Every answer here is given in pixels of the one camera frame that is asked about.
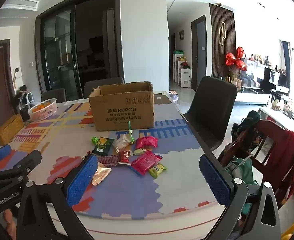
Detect beige fortune biscuits bag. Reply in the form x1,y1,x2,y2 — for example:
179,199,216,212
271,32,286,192
91,162,112,186

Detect maroon striped snack bar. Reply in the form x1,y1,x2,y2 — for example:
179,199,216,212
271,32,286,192
83,150,121,168

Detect red small snack packet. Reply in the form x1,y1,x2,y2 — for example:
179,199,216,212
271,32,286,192
118,150,131,166

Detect pink snack packet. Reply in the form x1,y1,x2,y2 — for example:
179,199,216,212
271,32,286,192
135,136,158,150
130,151,162,176

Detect yellow green small packet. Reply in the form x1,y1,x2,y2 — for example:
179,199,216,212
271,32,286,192
149,163,167,179

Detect pale green candy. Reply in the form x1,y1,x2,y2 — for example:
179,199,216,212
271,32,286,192
133,148,148,156

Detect yellow woven tissue box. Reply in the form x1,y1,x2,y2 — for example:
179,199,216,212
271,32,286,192
0,114,24,146

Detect dark green cracker packet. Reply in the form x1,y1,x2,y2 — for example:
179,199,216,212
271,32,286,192
92,137,114,156

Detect small green lollipop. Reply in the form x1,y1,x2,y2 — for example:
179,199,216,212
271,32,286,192
91,137,99,144

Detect colourful patterned table mat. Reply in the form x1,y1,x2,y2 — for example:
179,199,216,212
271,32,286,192
0,94,218,219

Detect white basket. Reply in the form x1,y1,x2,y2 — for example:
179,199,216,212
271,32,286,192
28,99,57,122

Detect white beige snack packet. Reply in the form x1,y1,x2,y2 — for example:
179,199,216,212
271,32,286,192
113,133,132,153

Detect oranges in basket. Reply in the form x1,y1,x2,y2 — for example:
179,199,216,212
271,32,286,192
32,101,51,113

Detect large green lollipop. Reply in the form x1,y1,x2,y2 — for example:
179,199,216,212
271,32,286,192
128,121,135,145

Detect wooden chair with red clothes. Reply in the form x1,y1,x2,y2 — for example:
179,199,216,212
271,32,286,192
218,111,294,207

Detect black chair far left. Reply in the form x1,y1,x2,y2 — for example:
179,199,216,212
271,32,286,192
41,88,67,103

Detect black chair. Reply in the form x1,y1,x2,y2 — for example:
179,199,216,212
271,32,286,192
83,77,125,99
41,88,67,103
184,76,238,151

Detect brown cardboard box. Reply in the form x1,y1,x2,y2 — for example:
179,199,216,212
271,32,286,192
89,81,155,131

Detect black chair right side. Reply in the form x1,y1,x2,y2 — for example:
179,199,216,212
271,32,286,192
184,76,238,151

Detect black chair far middle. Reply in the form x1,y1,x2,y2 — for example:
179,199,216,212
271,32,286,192
83,77,125,99

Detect white low cabinet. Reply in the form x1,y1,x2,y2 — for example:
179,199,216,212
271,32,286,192
235,78,274,105

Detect white storage shelf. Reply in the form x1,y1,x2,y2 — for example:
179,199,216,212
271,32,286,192
172,50,191,88

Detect red balloon bow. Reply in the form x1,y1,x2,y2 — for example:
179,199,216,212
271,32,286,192
225,47,247,71

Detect black glass sliding door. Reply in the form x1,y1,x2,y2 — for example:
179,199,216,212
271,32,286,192
35,0,124,100

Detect dark hallway door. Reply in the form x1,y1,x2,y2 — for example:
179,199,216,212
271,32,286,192
191,15,207,91

